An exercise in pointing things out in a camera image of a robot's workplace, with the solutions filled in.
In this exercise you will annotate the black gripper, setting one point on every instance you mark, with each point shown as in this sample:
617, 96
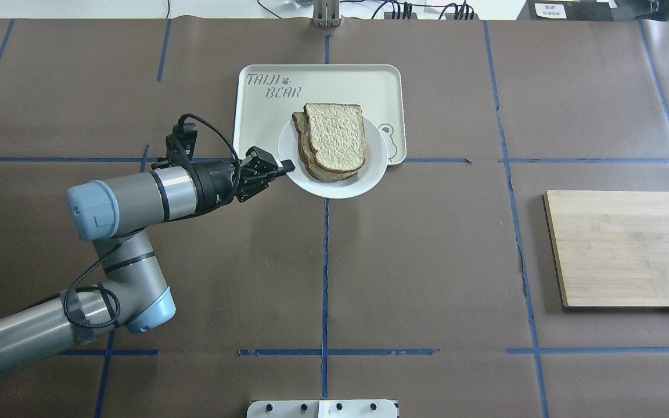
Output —
213, 183

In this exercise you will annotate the cream bear serving tray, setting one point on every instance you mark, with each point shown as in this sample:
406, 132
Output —
268, 94

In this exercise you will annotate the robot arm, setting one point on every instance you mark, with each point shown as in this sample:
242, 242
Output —
126, 286

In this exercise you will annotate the bread slice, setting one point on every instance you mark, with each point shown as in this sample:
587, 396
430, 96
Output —
307, 156
336, 134

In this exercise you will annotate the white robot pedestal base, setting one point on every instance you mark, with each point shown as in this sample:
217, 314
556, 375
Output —
324, 408

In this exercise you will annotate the white round plate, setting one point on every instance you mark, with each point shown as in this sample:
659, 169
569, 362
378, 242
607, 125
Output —
363, 181

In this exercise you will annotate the wooden cutting board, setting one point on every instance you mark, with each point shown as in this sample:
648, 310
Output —
611, 248

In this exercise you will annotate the black power box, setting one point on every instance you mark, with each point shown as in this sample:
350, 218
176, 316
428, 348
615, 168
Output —
565, 10

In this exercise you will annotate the aluminium frame post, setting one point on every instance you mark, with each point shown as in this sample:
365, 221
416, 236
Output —
326, 13

